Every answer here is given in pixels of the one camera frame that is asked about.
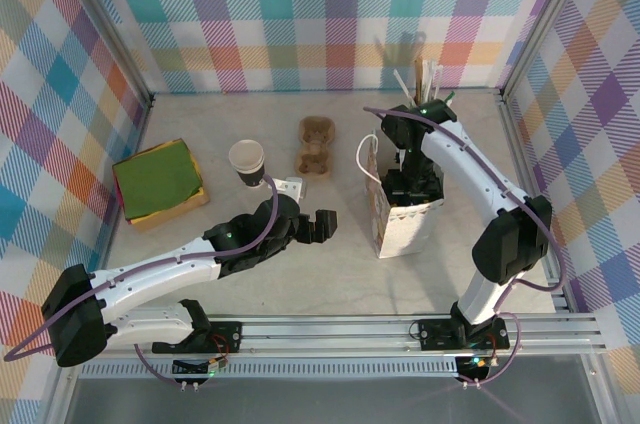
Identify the small controller board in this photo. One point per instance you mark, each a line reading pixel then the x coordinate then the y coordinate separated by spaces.
pixel 475 368
pixel 200 368

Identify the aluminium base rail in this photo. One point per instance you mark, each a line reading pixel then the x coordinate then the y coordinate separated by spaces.
pixel 325 336

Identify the wooden stir stick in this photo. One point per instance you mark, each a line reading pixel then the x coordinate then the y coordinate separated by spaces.
pixel 418 76

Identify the white wrapped straw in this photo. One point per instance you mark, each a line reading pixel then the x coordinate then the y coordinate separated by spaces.
pixel 428 76
pixel 438 76
pixel 402 86

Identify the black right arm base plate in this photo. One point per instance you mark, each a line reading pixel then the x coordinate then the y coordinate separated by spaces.
pixel 432 334

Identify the tan napkin box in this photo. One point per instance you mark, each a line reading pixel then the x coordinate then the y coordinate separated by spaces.
pixel 172 215

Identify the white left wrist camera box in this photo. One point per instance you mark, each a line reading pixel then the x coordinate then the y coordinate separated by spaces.
pixel 294 189

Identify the aluminium side rail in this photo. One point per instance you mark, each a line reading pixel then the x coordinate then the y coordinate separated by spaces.
pixel 519 144

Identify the cartoon animal print paper bag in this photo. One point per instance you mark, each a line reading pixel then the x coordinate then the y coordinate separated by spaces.
pixel 400 234

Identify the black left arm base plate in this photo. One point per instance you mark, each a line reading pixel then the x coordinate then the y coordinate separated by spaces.
pixel 227 331

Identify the green paper napkin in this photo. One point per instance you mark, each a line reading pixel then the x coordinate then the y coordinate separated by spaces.
pixel 155 174

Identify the paper coffee cup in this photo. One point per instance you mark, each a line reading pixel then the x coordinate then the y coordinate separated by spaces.
pixel 246 156

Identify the stack of coloured napkins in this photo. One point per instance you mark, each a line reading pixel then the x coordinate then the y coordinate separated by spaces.
pixel 120 194

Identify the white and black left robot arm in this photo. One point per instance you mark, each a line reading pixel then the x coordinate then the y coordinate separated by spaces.
pixel 160 274

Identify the green straw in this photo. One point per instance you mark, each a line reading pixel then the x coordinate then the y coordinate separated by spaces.
pixel 450 95

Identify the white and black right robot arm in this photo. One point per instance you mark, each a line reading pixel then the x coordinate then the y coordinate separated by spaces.
pixel 465 164

